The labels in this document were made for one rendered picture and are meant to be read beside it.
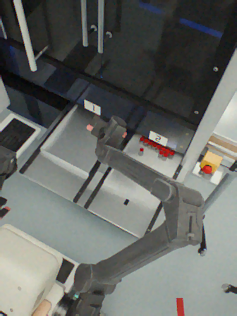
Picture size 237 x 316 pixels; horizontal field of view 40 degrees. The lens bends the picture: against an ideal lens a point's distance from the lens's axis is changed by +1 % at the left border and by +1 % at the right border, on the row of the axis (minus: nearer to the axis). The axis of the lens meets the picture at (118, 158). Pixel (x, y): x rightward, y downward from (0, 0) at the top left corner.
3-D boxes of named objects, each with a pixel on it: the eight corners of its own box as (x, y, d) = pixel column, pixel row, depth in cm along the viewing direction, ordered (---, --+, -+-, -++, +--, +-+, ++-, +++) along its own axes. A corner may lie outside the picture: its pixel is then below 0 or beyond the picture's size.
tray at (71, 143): (79, 103, 170) (78, 99, 167) (123, 124, 165) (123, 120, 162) (41, 152, 155) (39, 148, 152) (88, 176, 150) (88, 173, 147)
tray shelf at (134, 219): (70, 101, 173) (70, 99, 171) (192, 159, 160) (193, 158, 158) (15, 172, 151) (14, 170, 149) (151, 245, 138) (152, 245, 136)
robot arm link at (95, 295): (82, 309, 90) (98, 310, 93) (96, 277, 88) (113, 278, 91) (72, 286, 98) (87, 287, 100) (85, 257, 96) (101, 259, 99)
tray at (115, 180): (137, 130, 164) (137, 127, 161) (184, 153, 159) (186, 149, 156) (104, 184, 148) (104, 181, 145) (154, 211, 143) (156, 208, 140)
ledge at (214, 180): (201, 152, 162) (202, 150, 160) (226, 163, 159) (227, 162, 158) (190, 174, 156) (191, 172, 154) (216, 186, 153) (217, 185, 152)
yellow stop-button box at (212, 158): (204, 154, 150) (209, 147, 143) (219, 161, 148) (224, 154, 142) (198, 167, 146) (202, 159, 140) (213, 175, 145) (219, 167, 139)
